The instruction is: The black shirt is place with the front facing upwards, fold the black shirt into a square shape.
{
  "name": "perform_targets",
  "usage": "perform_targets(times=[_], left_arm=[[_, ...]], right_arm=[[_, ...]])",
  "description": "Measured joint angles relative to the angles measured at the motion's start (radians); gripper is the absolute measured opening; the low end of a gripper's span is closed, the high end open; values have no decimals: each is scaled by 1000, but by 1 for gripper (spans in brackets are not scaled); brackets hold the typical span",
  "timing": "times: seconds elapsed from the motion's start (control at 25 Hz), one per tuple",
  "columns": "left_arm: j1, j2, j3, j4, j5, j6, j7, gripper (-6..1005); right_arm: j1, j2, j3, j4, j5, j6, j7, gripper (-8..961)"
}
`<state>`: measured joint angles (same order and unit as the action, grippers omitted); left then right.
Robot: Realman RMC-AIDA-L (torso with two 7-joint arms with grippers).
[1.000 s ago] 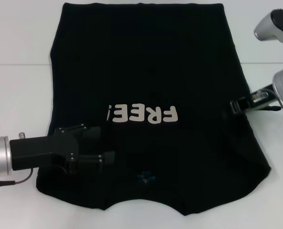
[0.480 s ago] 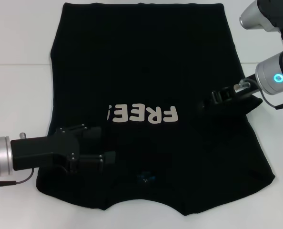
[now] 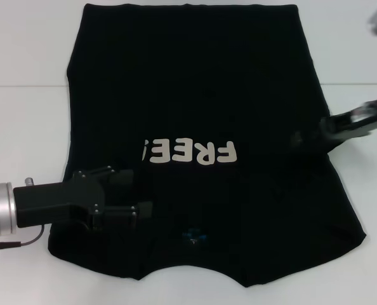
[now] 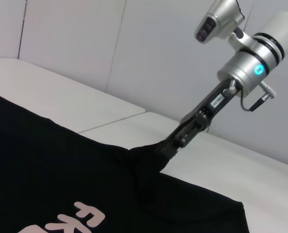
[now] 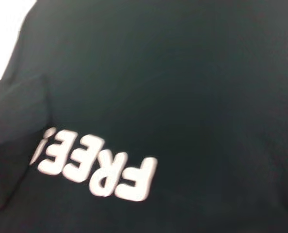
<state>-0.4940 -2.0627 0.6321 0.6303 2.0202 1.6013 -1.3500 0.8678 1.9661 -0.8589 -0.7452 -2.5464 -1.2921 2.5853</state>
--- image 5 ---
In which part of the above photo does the black FREE print shirt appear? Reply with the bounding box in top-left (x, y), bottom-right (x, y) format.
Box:
top-left (0, 0), bottom-right (288, 233)

